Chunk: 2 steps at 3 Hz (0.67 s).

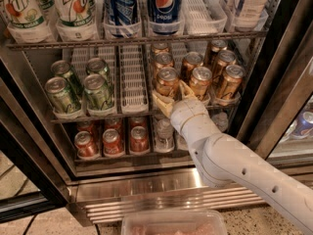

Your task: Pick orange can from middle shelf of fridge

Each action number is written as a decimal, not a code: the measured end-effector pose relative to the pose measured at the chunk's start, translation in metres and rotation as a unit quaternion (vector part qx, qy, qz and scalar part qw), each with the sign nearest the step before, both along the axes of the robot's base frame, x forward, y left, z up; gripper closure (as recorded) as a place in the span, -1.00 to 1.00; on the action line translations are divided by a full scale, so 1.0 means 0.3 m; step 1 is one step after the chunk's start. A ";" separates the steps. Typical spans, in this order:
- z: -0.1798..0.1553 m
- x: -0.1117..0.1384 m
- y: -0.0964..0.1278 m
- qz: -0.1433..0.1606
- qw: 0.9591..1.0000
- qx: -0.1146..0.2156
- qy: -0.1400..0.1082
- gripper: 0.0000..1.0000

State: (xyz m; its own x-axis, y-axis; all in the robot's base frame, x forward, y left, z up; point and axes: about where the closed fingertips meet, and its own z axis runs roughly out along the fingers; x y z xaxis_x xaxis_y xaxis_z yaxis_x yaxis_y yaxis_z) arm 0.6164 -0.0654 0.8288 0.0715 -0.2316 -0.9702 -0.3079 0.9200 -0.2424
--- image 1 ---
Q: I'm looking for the red can front middle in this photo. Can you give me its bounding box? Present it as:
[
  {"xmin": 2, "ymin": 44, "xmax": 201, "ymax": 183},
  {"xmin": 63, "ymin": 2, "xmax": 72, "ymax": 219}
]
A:
[{"xmin": 103, "ymin": 128, "xmax": 123, "ymax": 157}]

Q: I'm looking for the red can back left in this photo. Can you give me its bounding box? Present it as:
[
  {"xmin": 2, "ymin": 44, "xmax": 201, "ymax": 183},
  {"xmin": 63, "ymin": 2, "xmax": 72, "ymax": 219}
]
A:
[{"xmin": 77, "ymin": 121, "xmax": 97, "ymax": 139}]

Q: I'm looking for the green can front left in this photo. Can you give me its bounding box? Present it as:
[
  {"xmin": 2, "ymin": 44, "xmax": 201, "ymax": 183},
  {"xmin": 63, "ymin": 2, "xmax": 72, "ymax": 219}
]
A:
[{"xmin": 45, "ymin": 76, "xmax": 81, "ymax": 114}]

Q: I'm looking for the blue pepsi can left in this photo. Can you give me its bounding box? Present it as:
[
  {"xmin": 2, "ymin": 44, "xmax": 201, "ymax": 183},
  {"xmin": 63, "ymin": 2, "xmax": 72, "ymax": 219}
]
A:
[{"xmin": 106, "ymin": 0, "xmax": 138, "ymax": 37}]

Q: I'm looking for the red can front right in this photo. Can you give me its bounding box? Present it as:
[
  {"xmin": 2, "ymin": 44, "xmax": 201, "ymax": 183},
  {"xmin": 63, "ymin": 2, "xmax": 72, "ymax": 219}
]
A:
[{"xmin": 130, "ymin": 126, "xmax": 149, "ymax": 153}]

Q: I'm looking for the water bottle left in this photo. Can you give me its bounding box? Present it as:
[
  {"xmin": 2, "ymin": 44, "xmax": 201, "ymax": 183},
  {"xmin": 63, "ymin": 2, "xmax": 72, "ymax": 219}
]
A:
[{"xmin": 156, "ymin": 118, "xmax": 174, "ymax": 153}]

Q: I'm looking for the green can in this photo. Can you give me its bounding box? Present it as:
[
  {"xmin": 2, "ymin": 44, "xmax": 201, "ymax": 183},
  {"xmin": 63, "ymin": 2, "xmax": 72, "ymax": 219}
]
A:
[
  {"xmin": 86, "ymin": 57, "xmax": 112, "ymax": 83},
  {"xmin": 84, "ymin": 73, "xmax": 113, "ymax": 111},
  {"xmin": 51, "ymin": 60, "xmax": 83, "ymax": 97},
  {"xmin": 45, "ymin": 76, "xmax": 81, "ymax": 114}
]

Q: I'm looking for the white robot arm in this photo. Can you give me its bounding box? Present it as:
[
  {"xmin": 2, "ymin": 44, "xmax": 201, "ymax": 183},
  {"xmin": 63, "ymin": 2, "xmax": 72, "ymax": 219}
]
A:
[{"xmin": 152, "ymin": 81, "xmax": 313, "ymax": 235}]

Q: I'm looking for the red can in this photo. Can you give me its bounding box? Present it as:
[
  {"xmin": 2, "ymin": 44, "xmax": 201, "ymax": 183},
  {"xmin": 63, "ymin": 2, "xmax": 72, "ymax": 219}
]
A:
[
  {"xmin": 129, "ymin": 117, "xmax": 147, "ymax": 128},
  {"xmin": 74, "ymin": 131, "xmax": 99, "ymax": 160},
  {"xmin": 77, "ymin": 121, "xmax": 97, "ymax": 139},
  {"xmin": 130, "ymin": 126, "xmax": 149, "ymax": 153},
  {"xmin": 105, "ymin": 117, "xmax": 123, "ymax": 134},
  {"xmin": 103, "ymin": 128, "xmax": 123, "ymax": 157}
]

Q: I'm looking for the black cable on floor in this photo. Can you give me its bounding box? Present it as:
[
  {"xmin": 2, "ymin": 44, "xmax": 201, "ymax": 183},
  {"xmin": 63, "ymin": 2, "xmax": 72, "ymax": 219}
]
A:
[{"xmin": 22, "ymin": 214, "xmax": 39, "ymax": 235}]

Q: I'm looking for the red can front left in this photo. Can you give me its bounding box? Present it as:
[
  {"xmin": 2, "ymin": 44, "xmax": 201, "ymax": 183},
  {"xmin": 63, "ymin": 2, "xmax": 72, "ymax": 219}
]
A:
[{"xmin": 74, "ymin": 131, "xmax": 99, "ymax": 160}]

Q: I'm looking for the stainless steel fridge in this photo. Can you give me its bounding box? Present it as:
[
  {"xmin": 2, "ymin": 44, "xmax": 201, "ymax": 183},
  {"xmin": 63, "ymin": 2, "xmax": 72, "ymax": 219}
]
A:
[{"xmin": 1, "ymin": 0, "xmax": 312, "ymax": 225}]

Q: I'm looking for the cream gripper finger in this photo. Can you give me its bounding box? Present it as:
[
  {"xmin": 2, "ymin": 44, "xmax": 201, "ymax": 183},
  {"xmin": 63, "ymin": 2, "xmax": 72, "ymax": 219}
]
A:
[
  {"xmin": 153, "ymin": 91, "xmax": 174, "ymax": 118},
  {"xmin": 179, "ymin": 80, "xmax": 197, "ymax": 100}
]

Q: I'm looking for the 7up bottle right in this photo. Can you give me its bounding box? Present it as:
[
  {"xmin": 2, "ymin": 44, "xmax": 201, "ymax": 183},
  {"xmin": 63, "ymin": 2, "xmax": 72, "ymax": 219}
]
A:
[{"xmin": 55, "ymin": 0, "xmax": 93, "ymax": 27}]

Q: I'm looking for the orange can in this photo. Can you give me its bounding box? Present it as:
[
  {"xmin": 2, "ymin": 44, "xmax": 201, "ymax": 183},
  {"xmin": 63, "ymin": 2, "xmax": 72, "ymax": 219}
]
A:
[
  {"xmin": 216, "ymin": 65, "xmax": 246, "ymax": 100},
  {"xmin": 212, "ymin": 50, "xmax": 237, "ymax": 83},
  {"xmin": 189, "ymin": 67, "xmax": 212, "ymax": 101},
  {"xmin": 203, "ymin": 40, "xmax": 228, "ymax": 66},
  {"xmin": 151, "ymin": 52, "xmax": 174, "ymax": 78},
  {"xmin": 156, "ymin": 67, "xmax": 179, "ymax": 99},
  {"xmin": 181, "ymin": 52, "xmax": 203, "ymax": 82},
  {"xmin": 151, "ymin": 43, "xmax": 170, "ymax": 55}
]

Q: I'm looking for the red can back right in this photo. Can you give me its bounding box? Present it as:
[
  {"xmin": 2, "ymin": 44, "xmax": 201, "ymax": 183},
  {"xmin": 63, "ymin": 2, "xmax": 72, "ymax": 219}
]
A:
[{"xmin": 129, "ymin": 117, "xmax": 147, "ymax": 128}]

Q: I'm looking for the green can back left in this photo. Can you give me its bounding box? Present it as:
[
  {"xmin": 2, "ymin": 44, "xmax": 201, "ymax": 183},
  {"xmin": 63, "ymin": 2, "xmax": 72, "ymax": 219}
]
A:
[{"xmin": 51, "ymin": 60, "xmax": 83, "ymax": 97}]

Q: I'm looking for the red can back middle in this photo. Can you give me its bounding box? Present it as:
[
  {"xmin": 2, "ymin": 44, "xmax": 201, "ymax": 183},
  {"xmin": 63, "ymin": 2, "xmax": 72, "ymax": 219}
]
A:
[{"xmin": 105, "ymin": 117, "xmax": 123, "ymax": 134}]

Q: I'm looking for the green can front right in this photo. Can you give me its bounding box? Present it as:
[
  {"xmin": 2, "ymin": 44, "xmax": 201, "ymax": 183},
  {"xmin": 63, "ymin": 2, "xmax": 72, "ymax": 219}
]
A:
[{"xmin": 84, "ymin": 73, "xmax": 113, "ymax": 111}]

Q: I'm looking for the empty white shelf tray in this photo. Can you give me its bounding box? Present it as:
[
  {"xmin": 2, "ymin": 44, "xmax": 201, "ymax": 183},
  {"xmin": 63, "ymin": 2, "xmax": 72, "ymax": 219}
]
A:
[{"xmin": 119, "ymin": 45, "xmax": 149, "ymax": 115}]

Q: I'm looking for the clear plastic container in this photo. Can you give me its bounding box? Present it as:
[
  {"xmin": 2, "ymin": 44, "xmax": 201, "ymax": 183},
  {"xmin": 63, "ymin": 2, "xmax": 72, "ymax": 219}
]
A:
[{"xmin": 120, "ymin": 210, "xmax": 228, "ymax": 235}]

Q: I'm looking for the white bottle top right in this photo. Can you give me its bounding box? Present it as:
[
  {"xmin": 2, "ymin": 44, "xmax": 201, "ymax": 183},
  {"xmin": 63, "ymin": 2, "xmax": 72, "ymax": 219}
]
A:
[{"xmin": 233, "ymin": 0, "xmax": 268, "ymax": 31}]

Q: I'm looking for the blue pepsi can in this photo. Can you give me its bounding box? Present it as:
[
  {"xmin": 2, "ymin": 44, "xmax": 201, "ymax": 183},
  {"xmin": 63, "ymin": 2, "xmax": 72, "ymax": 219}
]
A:
[
  {"xmin": 106, "ymin": 0, "xmax": 138, "ymax": 37},
  {"xmin": 149, "ymin": 0, "xmax": 182, "ymax": 35}
]

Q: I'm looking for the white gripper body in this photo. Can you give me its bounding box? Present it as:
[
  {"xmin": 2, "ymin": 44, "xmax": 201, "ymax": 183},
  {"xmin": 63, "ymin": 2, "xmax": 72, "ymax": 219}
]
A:
[{"xmin": 170, "ymin": 99, "xmax": 221, "ymax": 145}]

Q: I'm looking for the green can back right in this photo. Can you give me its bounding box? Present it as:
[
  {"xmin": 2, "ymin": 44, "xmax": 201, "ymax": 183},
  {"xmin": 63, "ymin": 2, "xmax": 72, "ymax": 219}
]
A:
[{"xmin": 86, "ymin": 57, "xmax": 112, "ymax": 83}]

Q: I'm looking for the blue can neighbouring fridge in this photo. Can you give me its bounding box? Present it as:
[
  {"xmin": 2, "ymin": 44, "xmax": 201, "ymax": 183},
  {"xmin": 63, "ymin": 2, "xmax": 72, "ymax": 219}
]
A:
[{"xmin": 291, "ymin": 111, "xmax": 313, "ymax": 139}]

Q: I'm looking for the blue pepsi can right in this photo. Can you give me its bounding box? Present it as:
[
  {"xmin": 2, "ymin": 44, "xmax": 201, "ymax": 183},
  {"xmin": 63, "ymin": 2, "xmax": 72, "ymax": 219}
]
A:
[{"xmin": 149, "ymin": 0, "xmax": 182, "ymax": 35}]

